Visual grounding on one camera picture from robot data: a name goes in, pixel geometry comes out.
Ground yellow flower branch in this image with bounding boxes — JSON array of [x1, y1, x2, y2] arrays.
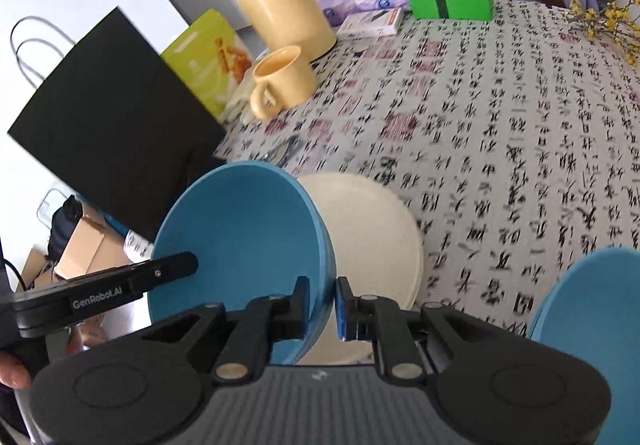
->
[[569, 0, 640, 72]]

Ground blue bowl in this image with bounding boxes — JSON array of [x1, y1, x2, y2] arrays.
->
[[527, 246, 640, 445], [148, 161, 336, 367]]

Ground calligraphy print tablecloth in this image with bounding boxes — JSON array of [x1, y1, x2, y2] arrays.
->
[[214, 0, 640, 368]]

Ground brown cardboard box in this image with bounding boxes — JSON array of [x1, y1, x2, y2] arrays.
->
[[52, 212, 132, 282], [22, 247, 57, 287]]

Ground dark bag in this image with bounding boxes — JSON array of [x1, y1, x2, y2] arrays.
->
[[47, 195, 84, 262]]

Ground small white red box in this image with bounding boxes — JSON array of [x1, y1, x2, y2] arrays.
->
[[335, 7, 404, 37]]

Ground black cable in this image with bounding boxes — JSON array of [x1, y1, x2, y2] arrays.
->
[[0, 256, 27, 295]]

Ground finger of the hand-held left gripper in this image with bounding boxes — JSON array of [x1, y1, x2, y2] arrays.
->
[[123, 251, 200, 296]]

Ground black paper bag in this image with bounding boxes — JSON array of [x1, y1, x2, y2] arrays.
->
[[7, 6, 227, 244]]

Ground cream round plate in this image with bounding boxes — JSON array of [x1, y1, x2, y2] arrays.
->
[[294, 172, 425, 367]]

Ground person's left hand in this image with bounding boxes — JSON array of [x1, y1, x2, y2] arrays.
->
[[0, 351, 32, 391]]

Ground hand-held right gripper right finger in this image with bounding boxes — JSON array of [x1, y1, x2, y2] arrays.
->
[[335, 276, 502, 386]]

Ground yellow cup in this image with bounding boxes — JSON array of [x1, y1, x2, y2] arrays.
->
[[249, 45, 319, 121]]

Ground yellow-green printed box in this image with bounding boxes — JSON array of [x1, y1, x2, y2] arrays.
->
[[159, 9, 256, 122]]

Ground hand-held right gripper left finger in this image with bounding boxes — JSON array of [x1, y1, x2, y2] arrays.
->
[[141, 276, 309, 386]]

